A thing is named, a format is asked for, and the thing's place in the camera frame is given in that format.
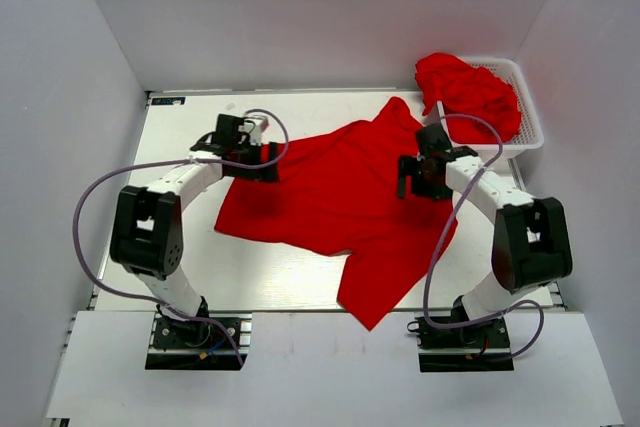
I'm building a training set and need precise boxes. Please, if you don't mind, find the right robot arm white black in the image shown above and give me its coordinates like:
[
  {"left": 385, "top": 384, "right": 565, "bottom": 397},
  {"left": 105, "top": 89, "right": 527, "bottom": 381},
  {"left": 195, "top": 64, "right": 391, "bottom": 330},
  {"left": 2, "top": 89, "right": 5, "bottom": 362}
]
[{"left": 397, "top": 123, "right": 573, "bottom": 346}]

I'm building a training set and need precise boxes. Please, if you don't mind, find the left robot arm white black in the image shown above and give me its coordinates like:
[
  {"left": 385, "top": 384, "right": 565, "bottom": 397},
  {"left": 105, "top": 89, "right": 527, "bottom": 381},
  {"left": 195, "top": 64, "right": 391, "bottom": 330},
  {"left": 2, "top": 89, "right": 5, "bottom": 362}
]
[{"left": 109, "top": 109, "right": 287, "bottom": 346}]

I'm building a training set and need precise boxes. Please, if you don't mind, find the red t shirt pile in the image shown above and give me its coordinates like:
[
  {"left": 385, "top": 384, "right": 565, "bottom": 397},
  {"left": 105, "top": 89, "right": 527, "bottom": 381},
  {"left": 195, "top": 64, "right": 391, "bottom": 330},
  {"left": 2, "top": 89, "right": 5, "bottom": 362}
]
[{"left": 415, "top": 53, "right": 522, "bottom": 144}]

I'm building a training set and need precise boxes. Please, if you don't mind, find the blue table label sticker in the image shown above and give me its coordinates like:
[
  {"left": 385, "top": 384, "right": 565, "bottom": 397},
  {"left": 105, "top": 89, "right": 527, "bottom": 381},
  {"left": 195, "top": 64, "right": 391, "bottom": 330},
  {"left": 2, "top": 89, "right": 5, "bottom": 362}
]
[{"left": 151, "top": 96, "right": 186, "bottom": 106}]

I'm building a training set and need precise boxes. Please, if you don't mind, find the white plastic basket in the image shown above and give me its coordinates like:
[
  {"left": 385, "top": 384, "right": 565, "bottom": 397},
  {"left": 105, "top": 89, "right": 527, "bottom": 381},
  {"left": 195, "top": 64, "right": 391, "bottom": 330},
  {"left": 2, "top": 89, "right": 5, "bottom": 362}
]
[{"left": 435, "top": 56, "right": 544, "bottom": 159}]

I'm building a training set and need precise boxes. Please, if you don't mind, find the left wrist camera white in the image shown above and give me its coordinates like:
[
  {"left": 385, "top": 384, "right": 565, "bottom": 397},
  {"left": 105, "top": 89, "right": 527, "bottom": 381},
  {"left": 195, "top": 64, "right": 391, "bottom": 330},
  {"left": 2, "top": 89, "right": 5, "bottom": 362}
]
[{"left": 239, "top": 115, "right": 269, "bottom": 146}]

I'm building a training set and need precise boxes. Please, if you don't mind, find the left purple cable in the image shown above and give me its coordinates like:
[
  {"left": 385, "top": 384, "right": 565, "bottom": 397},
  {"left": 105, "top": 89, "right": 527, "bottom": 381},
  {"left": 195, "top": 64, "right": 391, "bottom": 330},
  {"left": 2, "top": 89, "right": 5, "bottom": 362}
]
[{"left": 72, "top": 108, "right": 290, "bottom": 368}]

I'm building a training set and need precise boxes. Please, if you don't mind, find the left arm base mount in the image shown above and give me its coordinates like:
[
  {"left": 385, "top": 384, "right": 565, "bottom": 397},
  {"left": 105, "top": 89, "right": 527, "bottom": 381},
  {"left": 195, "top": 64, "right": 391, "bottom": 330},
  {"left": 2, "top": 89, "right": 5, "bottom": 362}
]
[{"left": 145, "top": 314, "right": 252, "bottom": 372}]

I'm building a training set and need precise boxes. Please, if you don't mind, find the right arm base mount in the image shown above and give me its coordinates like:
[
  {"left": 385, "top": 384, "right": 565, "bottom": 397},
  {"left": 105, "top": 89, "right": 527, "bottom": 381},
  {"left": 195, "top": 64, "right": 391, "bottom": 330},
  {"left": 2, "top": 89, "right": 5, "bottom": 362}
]
[{"left": 407, "top": 317, "right": 514, "bottom": 373}]

